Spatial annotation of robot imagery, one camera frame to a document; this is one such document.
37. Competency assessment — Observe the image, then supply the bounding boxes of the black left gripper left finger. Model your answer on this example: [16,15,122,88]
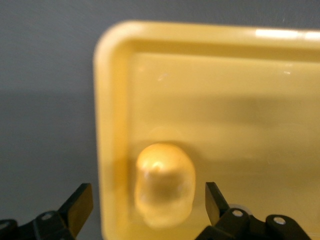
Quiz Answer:
[0,182,95,240]

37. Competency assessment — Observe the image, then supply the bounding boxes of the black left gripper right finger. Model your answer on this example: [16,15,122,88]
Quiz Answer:
[194,181,312,240]

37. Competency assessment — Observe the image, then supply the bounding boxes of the yellow potato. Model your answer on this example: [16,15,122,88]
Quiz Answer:
[133,141,196,230]

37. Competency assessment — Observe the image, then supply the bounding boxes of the yellow plastic tray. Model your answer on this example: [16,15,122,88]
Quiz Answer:
[92,19,320,240]

